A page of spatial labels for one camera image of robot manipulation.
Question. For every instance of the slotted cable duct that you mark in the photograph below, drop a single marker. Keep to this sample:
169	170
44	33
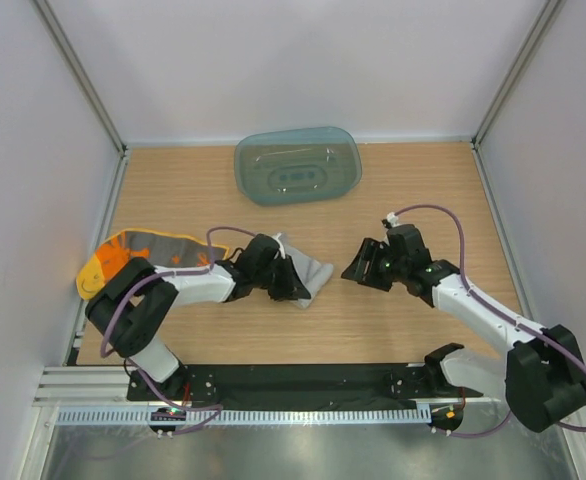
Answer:
157	416

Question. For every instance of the teal plastic basin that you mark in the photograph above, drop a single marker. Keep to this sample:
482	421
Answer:
297	166

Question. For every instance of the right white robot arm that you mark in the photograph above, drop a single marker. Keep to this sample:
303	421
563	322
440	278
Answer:
541	375

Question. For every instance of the grey panda towel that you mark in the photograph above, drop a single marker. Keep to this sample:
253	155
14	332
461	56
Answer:
313	274

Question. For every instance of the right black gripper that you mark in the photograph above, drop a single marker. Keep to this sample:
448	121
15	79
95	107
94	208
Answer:
370	250

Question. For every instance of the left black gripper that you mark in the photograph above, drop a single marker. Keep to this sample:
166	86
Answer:
292	287

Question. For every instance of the aluminium frame rail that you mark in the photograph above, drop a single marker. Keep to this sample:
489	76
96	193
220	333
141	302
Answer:
81	385

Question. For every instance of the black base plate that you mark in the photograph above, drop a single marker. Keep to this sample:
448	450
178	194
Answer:
306	387

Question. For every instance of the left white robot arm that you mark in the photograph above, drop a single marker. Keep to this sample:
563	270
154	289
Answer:
131	286

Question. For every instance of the orange grey towel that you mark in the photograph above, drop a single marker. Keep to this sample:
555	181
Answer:
165	252

